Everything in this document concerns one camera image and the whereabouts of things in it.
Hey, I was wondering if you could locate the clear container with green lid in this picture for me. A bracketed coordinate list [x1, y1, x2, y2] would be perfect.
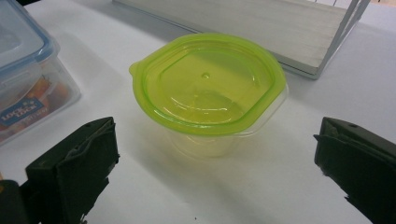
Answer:
[129, 32, 289, 160]

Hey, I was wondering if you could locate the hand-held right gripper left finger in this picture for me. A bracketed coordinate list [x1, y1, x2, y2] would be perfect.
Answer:
[20, 117, 120, 224]

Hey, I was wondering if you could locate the white wire shelf rack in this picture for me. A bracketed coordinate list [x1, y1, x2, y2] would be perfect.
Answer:
[111, 0, 372, 80]

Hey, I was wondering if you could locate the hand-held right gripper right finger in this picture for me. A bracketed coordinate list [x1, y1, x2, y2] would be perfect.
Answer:
[313, 117, 396, 224]

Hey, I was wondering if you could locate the clear lidded food container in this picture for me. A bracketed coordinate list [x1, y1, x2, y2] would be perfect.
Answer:
[0, 0, 82, 147]

